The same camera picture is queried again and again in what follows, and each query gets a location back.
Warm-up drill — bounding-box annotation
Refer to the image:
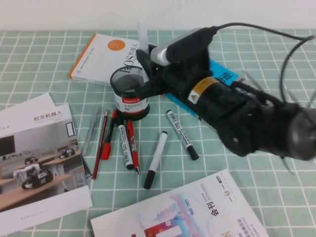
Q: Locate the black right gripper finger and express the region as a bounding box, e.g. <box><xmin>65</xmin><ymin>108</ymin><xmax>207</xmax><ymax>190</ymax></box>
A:
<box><xmin>137</xmin><ymin>77</ymin><xmax>163</xmax><ymax>97</ymax></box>
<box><xmin>136</xmin><ymin>49</ymin><xmax>156</xmax><ymax>80</ymax></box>

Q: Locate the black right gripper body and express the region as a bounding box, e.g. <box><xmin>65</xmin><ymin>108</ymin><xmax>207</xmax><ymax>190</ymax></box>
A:
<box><xmin>147</xmin><ymin>44</ymin><xmax>214</xmax><ymax>103</ymax></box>

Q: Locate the white translucent pen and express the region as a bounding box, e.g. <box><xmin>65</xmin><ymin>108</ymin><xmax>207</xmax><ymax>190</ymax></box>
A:
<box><xmin>137</xmin><ymin>17</ymin><xmax>151</xmax><ymax>82</ymax></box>

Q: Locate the black mesh pen holder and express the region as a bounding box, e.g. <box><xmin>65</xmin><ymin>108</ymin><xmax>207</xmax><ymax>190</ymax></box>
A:
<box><xmin>110</xmin><ymin>67</ymin><xmax>151</xmax><ymax>121</ymax></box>

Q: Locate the red gel pen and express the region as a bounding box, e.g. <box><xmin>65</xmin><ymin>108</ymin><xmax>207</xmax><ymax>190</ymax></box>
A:
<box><xmin>125</xmin><ymin>119</ymin><xmax>140</xmax><ymax>176</ymax></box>

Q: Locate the red black marker pen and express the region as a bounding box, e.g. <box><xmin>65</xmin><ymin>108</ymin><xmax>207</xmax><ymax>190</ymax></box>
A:
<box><xmin>101</xmin><ymin>110</ymin><xmax>118</xmax><ymax>161</ymax></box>

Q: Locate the white orange ROS book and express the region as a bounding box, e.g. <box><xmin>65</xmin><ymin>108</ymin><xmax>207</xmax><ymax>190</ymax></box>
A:
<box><xmin>69</xmin><ymin>33</ymin><xmax>158</xmax><ymax>87</ymax></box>

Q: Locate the blue grey DTC book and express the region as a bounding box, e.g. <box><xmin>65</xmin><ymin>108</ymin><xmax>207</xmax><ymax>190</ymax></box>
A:
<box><xmin>164</xmin><ymin>59</ymin><xmax>247</xmax><ymax>119</ymax></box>

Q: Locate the printed white black marker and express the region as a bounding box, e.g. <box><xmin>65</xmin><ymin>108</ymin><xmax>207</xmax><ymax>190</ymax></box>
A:
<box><xmin>165</xmin><ymin>109</ymin><xmax>200</xmax><ymax>161</ymax></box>
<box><xmin>116</xmin><ymin>118</ymin><xmax>135</xmax><ymax>171</ymax></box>

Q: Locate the plain white black-capped marker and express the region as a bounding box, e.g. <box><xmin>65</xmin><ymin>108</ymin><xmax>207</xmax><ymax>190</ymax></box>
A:
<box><xmin>143</xmin><ymin>131</ymin><xmax>169</xmax><ymax>190</ymax></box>

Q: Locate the red pencil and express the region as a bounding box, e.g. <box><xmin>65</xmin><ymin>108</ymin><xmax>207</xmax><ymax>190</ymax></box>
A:
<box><xmin>91</xmin><ymin>110</ymin><xmax>109</xmax><ymax>180</ymax></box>

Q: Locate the green checked tablecloth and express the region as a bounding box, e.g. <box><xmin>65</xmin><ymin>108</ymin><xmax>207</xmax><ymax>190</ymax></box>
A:
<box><xmin>0</xmin><ymin>29</ymin><xmax>316</xmax><ymax>237</ymax></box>

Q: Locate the white show catalogue magazine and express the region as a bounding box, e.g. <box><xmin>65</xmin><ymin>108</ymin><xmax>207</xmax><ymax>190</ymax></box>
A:
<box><xmin>90</xmin><ymin>169</ymin><xmax>270</xmax><ymax>237</ymax></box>

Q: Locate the brochure with robot photo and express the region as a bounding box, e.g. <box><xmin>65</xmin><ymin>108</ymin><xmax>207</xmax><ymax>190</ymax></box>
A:
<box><xmin>0</xmin><ymin>103</ymin><xmax>93</xmax><ymax>231</ymax></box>

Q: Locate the black camera cable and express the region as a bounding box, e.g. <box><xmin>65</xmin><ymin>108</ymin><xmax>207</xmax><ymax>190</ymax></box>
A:
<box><xmin>211</xmin><ymin>22</ymin><xmax>316</xmax><ymax>109</ymax></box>

